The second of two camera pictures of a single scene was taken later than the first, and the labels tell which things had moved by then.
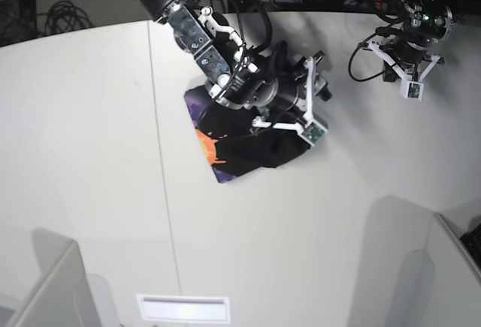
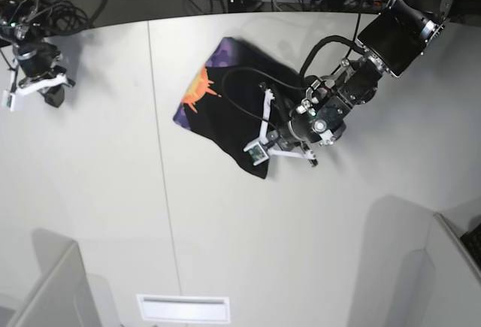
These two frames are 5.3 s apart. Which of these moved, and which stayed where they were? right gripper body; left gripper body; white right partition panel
Moved: left gripper body; right gripper body
Stayed: white right partition panel
